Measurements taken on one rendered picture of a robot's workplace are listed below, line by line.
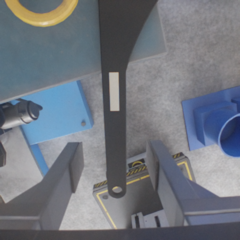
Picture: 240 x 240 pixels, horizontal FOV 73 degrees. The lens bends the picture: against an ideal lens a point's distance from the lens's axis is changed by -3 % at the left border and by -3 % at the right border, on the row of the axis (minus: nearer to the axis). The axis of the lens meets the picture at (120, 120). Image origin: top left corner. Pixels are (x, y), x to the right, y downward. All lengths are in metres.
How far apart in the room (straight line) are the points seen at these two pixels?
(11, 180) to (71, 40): 1.48
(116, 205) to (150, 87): 0.89
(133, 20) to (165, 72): 1.12
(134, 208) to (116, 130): 1.14
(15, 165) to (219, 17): 1.88
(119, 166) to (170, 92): 1.15
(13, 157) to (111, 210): 0.84
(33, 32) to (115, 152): 0.19
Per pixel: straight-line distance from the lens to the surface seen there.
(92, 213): 1.84
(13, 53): 0.27
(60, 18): 0.21
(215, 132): 1.23
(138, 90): 1.31
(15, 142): 1.45
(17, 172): 1.57
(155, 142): 0.15
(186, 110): 1.42
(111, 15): 0.23
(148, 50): 0.24
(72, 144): 0.16
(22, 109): 0.90
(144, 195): 1.29
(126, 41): 0.23
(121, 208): 1.34
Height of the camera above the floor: 1.29
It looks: 74 degrees down
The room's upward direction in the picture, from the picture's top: 176 degrees clockwise
